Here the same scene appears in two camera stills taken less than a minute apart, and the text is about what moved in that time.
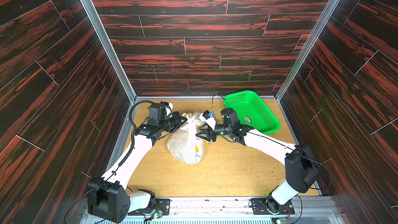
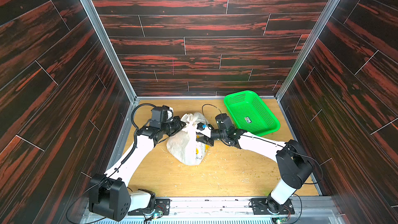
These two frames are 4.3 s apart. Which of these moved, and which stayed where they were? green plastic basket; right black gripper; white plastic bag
Moved: right black gripper
Stayed: green plastic basket; white plastic bag
